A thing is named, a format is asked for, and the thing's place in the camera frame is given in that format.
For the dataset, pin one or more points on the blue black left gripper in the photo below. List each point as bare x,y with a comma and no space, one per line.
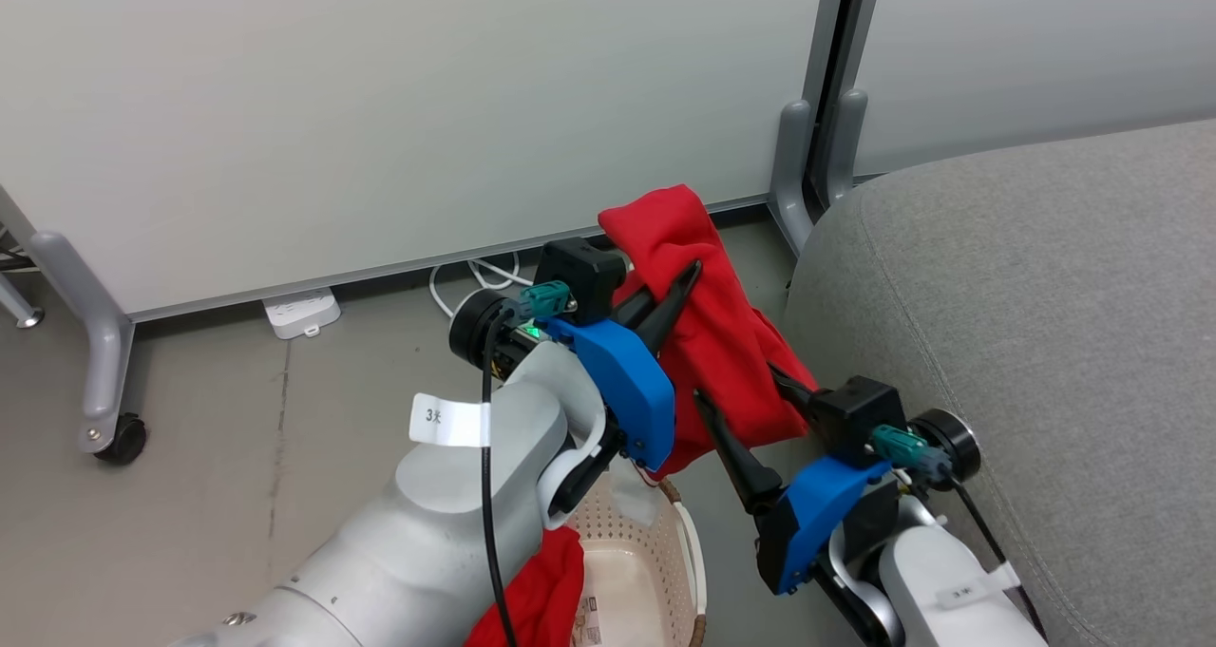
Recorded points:
627,390

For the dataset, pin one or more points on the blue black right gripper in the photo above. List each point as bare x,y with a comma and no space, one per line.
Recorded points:
817,514

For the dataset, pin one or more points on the red garment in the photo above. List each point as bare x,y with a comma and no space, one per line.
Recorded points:
722,343

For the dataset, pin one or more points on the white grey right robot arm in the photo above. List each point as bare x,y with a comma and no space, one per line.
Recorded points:
950,618

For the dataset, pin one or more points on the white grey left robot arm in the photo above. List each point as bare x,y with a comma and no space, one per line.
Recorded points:
446,523

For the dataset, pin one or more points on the cream perforated laundry basket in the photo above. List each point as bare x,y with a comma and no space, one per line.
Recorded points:
632,571

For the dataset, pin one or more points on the printed basket sticker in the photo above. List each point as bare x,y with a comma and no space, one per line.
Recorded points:
589,623

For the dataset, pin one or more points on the grey fabric sofa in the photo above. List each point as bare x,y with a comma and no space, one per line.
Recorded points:
1045,324

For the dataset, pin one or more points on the wide white partition panel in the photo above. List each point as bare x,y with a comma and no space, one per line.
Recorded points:
380,105

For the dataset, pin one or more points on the white power strip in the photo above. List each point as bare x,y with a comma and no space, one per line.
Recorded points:
302,313

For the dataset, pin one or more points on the narrow white partition panel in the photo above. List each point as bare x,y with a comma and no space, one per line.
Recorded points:
1035,58

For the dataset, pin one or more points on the grey partition leg with caster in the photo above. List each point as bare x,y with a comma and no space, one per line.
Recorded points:
104,362

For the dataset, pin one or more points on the thin grey metal stand leg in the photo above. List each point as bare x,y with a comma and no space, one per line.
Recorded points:
24,310

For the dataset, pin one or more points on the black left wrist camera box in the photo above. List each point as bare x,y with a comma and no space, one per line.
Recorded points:
579,272

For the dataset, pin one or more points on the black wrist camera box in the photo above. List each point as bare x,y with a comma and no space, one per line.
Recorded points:
860,419
579,272

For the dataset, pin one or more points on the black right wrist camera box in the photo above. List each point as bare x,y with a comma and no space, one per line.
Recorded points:
860,419

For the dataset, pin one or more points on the teal left camera connector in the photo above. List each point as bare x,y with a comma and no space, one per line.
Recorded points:
546,297

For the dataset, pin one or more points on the teal camera connector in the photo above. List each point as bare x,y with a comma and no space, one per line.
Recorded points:
901,446
546,297

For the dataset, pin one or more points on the teal right camera connector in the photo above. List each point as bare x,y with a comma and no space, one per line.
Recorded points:
901,446

